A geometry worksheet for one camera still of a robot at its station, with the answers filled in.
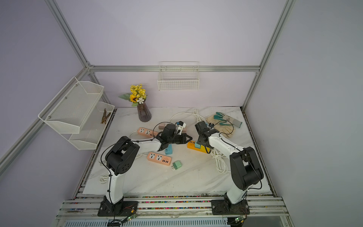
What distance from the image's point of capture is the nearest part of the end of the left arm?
76 centimetres

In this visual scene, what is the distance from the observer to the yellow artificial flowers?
37.0 inches

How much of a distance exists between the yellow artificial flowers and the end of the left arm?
0.99 feet
